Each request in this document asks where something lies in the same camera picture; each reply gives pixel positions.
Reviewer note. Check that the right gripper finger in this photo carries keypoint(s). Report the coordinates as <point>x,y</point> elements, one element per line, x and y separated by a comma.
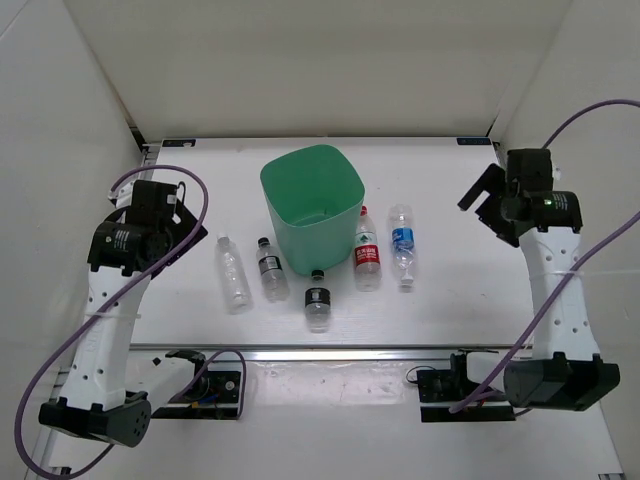
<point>489,213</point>
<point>491,181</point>

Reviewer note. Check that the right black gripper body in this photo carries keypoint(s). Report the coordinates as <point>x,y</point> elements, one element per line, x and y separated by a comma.
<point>502,199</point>

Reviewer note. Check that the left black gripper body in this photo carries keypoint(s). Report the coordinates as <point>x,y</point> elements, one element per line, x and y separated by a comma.
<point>168,224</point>

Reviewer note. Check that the blue label bottle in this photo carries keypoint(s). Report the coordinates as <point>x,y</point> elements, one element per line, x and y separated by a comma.
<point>403,245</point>

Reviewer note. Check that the clear bottle white cap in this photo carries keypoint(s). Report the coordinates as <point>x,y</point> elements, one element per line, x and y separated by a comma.
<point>233,280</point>

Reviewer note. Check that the clear bottle black label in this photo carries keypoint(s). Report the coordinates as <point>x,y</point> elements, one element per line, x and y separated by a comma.
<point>273,279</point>

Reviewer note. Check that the red label bottle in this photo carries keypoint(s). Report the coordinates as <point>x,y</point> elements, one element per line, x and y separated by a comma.
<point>366,254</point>

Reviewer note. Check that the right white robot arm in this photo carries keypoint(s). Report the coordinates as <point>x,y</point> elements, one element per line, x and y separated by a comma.
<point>556,363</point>

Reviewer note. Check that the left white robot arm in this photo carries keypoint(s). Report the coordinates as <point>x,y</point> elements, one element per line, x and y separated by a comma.
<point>97,402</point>

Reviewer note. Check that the green plastic bin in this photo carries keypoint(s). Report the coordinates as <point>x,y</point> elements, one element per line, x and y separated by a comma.
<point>314,197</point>

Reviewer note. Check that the short bottle black label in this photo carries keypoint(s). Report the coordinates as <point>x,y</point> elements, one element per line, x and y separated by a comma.
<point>317,303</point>

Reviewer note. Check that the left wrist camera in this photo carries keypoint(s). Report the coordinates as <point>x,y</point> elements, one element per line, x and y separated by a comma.
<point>153,198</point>

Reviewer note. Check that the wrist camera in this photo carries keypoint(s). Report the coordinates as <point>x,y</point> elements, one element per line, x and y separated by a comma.
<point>530,167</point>
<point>153,198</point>

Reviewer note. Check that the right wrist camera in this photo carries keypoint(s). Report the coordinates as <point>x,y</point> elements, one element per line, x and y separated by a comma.
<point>530,167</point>

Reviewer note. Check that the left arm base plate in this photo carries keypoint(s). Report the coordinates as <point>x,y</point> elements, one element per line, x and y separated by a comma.
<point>218,392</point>

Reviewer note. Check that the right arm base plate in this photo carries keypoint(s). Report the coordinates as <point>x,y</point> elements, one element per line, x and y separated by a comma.
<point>440,388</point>

